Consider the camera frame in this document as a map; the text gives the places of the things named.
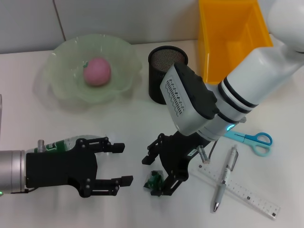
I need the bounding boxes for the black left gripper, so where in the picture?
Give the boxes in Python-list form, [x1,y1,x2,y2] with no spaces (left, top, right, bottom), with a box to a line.
[25,137,134,199]

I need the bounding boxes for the yellow plastic bin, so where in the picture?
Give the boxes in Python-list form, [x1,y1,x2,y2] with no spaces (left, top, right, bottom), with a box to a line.
[198,0,274,86]

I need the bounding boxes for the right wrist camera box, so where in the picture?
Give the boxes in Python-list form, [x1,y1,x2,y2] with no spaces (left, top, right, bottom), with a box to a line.
[160,63,220,136]

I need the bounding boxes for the clear green-label water bottle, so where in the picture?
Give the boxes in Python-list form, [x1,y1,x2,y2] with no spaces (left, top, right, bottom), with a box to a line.
[28,133,119,157]

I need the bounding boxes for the right gripper plug and cable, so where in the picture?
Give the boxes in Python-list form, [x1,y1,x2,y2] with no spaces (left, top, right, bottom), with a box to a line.
[198,140,219,166]

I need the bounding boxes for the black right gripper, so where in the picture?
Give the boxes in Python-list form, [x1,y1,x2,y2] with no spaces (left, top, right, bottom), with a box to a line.
[142,132,211,198]

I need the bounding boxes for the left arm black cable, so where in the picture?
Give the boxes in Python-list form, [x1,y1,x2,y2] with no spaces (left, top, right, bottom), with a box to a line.
[10,187,36,194]

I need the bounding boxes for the grey white ballpoint pen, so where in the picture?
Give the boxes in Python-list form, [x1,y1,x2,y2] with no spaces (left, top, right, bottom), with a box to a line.
[213,145,239,212]

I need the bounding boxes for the green glass fruit plate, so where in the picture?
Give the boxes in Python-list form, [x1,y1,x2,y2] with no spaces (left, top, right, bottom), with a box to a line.
[44,33,143,105]

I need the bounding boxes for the clear plastic ruler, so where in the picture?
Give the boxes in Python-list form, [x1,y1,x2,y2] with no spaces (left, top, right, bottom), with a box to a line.
[197,162,281,220]

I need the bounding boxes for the green plastic wrapper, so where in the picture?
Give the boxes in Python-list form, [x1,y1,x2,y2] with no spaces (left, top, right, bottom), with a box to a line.
[142,170,165,197]

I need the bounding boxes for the black mesh pen holder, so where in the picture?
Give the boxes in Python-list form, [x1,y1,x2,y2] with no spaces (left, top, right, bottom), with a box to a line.
[148,45,189,105]

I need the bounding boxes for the blue scissors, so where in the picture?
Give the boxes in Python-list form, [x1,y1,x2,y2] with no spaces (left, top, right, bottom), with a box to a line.
[223,130,273,157]

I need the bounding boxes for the pink toy peach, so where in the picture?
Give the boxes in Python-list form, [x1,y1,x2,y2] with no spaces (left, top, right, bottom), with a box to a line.
[83,57,112,87]

